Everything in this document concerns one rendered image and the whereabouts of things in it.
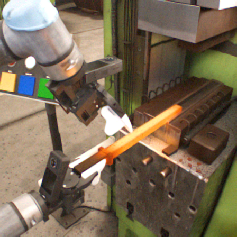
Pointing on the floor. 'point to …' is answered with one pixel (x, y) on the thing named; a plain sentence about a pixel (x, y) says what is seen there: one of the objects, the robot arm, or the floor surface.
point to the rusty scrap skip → (88, 7)
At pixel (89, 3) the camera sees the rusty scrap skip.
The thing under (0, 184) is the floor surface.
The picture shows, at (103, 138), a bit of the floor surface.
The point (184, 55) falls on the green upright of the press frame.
